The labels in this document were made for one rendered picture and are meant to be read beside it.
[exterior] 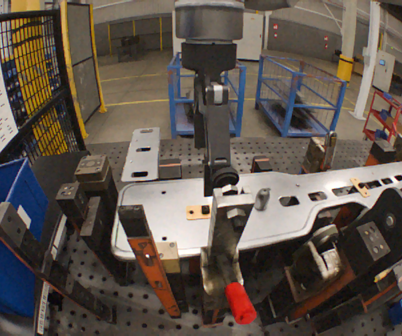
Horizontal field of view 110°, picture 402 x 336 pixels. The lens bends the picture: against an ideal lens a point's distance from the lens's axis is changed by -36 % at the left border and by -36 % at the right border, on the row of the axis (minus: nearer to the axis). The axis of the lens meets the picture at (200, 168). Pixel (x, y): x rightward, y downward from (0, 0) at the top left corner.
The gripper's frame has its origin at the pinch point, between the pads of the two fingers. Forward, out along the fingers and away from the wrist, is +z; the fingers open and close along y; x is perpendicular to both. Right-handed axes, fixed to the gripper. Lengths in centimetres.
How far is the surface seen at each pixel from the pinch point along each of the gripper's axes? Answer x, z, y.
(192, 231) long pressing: 3.3, 13.1, -4.7
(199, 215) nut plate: 1.5, 12.8, -1.1
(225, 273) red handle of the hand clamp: 0.4, 2.7, -19.2
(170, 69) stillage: 8, 22, 187
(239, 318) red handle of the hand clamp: 0.7, -1.1, -26.1
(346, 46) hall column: -552, -37, 540
